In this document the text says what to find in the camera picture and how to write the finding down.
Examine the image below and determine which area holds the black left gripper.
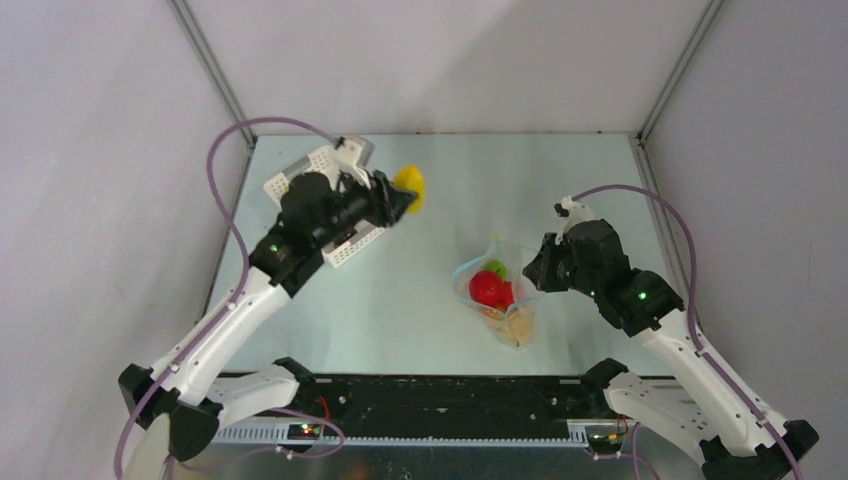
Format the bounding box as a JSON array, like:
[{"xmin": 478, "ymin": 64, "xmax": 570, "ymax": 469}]
[{"xmin": 312, "ymin": 165, "xmax": 418, "ymax": 249}]

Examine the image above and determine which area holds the yellow green fruit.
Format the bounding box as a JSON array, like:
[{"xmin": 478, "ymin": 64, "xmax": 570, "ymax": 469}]
[{"xmin": 392, "ymin": 165, "xmax": 427, "ymax": 214}]

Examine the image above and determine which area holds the clear zip bag blue zipper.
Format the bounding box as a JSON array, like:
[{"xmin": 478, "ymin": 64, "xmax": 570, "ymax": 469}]
[{"xmin": 451, "ymin": 235, "xmax": 543, "ymax": 349}]

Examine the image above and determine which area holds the green star fruit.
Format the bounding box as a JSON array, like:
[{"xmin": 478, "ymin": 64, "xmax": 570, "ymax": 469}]
[{"xmin": 481, "ymin": 259, "xmax": 509, "ymax": 281}]

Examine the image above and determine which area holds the red round fruit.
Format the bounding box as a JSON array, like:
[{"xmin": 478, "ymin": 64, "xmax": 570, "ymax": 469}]
[{"xmin": 468, "ymin": 270, "xmax": 503, "ymax": 307}]

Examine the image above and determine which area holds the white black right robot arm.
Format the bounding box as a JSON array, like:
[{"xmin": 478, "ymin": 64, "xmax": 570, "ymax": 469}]
[{"xmin": 522, "ymin": 220, "xmax": 820, "ymax": 479}]

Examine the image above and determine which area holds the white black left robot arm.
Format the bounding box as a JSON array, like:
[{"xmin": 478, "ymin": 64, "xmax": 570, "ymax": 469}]
[{"xmin": 119, "ymin": 165, "xmax": 426, "ymax": 461}]

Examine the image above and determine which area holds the white perforated plastic basket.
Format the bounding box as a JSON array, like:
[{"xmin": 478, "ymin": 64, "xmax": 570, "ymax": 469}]
[{"xmin": 263, "ymin": 145, "xmax": 384, "ymax": 268}]

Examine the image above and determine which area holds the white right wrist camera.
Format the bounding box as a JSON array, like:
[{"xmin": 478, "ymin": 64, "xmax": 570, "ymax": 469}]
[{"xmin": 554, "ymin": 196, "xmax": 597, "ymax": 243}]

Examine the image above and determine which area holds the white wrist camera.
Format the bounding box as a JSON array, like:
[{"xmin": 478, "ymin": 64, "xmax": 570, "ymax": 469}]
[
  {"xmin": 554, "ymin": 196, "xmax": 597, "ymax": 243},
  {"xmin": 334, "ymin": 135, "xmax": 374, "ymax": 187}
]

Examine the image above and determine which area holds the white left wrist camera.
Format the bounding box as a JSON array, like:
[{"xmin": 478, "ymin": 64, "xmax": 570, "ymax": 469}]
[{"xmin": 334, "ymin": 135, "xmax": 374, "ymax": 187}]

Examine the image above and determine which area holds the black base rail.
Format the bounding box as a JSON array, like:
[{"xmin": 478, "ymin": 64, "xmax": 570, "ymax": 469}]
[{"xmin": 211, "ymin": 357, "xmax": 627, "ymax": 440}]

